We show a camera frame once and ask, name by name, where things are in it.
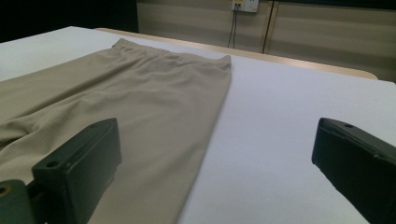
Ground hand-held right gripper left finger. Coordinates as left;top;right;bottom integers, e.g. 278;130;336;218
31;117;123;224

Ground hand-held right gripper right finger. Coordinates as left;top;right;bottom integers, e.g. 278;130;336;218
311;117;396;224

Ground beige pants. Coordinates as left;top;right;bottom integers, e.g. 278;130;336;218
0;37;233;224

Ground white table cover board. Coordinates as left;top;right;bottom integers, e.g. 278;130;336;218
0;25;396;224

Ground black power cable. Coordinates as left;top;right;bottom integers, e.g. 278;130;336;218
226;4;237;49
233;4;241;49

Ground white wall power outlet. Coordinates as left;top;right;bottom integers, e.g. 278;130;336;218
231;0;260;14

